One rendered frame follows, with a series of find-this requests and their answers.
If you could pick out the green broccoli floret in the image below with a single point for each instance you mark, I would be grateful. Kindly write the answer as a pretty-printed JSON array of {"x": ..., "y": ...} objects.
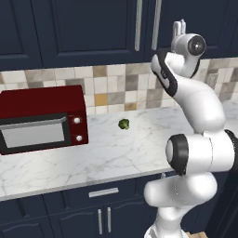
[{"x": 124, "y": 124}]

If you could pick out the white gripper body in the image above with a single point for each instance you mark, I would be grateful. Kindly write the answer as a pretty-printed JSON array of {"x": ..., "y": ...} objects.
[{"x": 179, "y": 28}]

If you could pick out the navy wall cabinet door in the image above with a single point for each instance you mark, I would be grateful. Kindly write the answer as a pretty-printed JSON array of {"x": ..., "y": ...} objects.
[
  {"x": 15, "y": 31},
  {"x": 217, "y": 18},
  {"x": 89, "y": 28}
]

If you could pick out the black microwave door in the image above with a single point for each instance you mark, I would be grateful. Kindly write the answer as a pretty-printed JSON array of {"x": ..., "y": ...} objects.
[{"x": 34, "y": 133}]

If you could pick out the navy drawer front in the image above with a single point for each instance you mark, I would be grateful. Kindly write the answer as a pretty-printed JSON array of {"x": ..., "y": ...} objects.
[
  {"x": 148, "y": 181},
  {"x": 18, "y": 209},
  {"x": 74, "y": 195}
]

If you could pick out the navy base cabinet door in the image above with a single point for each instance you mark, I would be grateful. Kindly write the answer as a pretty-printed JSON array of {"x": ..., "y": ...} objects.
[
  {"x": 130, "y": 220},
  {"x": 224, "y": 207},
  {"x": 24, "y": 229},
  {"x": 77, "y": 224}
]

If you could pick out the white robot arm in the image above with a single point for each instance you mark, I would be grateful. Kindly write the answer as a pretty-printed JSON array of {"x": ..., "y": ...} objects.
[{"x": 201, "y": 105}]

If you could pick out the red microwave oven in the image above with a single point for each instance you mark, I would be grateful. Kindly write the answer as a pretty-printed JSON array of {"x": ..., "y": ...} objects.
[{"x": 40, "y": 99}]

